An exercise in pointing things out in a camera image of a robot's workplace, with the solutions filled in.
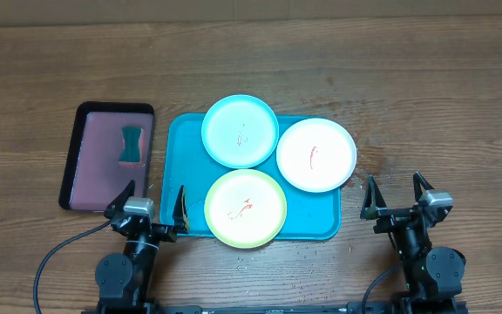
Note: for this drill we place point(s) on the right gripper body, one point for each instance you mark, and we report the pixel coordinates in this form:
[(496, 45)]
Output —
[(394, 216)]

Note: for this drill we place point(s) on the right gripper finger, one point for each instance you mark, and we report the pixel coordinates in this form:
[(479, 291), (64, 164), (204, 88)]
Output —
[(373, 204), (421, 187)]

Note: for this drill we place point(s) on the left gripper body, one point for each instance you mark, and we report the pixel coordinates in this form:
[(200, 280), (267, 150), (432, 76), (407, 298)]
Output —
[(165, 233)]

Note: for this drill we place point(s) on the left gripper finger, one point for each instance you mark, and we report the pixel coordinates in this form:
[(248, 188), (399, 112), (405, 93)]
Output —
[(117, 205), (181, 223)]

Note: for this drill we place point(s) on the green scrub sponge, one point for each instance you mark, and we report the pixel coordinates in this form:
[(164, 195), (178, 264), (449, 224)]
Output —
[(133, 146)]

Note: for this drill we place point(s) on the yellow-green plate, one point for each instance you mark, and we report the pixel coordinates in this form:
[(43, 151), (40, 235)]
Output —
[(245, 208)]

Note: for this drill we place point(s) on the light blue plate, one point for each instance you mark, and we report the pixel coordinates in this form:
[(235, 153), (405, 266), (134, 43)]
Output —
[(240, 131)]

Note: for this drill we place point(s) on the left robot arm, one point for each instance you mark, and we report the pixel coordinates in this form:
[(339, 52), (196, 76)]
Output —
[(124, 278)]

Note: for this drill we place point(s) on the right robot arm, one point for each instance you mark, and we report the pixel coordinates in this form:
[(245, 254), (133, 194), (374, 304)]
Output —
[(432, 275)]

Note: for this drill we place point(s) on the black water tray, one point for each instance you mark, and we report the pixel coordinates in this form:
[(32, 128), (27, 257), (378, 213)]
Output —
[(93, 176)]

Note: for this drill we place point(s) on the teal plastic tray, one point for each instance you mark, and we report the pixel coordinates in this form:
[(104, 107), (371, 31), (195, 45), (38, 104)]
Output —
[(310, 216)]

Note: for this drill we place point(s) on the white plate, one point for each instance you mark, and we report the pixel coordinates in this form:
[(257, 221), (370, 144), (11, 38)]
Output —
[(316, 155)]

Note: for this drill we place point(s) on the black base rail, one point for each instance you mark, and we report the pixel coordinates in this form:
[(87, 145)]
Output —
[(349, 308)]

